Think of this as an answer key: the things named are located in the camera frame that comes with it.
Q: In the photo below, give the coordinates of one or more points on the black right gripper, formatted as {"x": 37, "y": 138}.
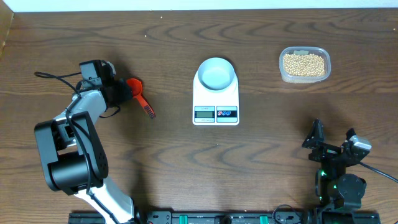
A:
{"x": 326, "y": 150}

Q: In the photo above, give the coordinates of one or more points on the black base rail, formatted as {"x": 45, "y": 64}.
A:
{"x": 164, "y": 217}

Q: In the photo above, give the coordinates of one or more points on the white digital kitchen scale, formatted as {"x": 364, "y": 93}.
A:
{"x": 215, "y": 108}

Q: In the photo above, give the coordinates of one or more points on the clear plastic soybean container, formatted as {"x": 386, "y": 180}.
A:
{"x": 304, "y": 65}

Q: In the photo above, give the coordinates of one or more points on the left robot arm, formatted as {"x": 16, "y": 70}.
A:
{"x": 72, "y": 155}

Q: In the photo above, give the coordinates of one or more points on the white bowl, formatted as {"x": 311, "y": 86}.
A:
{"x": 216, "y": 74}

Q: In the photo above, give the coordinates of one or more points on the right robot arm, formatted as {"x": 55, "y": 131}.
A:
{"x": 337, "y": 189}

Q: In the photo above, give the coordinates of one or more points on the red measuring scoop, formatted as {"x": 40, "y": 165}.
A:
{"x": 137, "y": 93}

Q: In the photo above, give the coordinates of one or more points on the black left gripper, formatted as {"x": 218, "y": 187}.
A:
{"x": 124, "y": 86}

